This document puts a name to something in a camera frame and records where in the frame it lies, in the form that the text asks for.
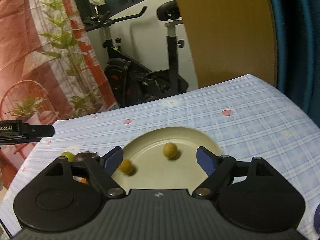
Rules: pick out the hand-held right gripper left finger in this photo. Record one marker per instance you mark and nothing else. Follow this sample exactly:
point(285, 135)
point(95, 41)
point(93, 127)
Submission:
point(113, 160)

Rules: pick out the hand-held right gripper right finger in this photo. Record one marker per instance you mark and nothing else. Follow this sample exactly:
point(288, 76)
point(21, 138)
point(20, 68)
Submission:
point(204, 162)

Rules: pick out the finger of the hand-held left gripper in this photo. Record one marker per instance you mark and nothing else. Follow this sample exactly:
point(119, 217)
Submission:
point(37, 130)
point(22, 140)

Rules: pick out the small brown longan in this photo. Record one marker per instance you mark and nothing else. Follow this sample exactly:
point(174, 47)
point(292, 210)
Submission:
point(170, 150)
point(126, 166)

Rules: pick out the dark red round fruit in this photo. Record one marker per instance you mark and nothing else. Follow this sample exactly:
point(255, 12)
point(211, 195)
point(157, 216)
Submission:
point(83, 156)

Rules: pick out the green round jujube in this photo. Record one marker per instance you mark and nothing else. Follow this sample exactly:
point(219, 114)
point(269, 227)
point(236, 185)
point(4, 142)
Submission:
point(68, 155)

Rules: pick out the cream round plate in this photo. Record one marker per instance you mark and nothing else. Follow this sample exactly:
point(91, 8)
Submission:
point(160, 172)

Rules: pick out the blue checked tablecloth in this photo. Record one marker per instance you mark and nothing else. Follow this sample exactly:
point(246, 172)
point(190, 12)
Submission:
point(250, 130)

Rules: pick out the plant printed backdrop cloth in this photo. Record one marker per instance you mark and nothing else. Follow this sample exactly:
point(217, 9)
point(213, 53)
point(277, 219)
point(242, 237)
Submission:
point(25, 42)

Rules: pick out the black exercise bike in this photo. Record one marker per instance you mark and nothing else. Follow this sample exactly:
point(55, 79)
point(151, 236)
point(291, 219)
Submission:
point(172, 55)

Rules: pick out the wooden board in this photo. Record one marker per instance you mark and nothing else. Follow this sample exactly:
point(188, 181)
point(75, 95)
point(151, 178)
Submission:
point(225, 30)

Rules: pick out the dark blue curtain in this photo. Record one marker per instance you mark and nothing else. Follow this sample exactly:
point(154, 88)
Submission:
point(300, 42)

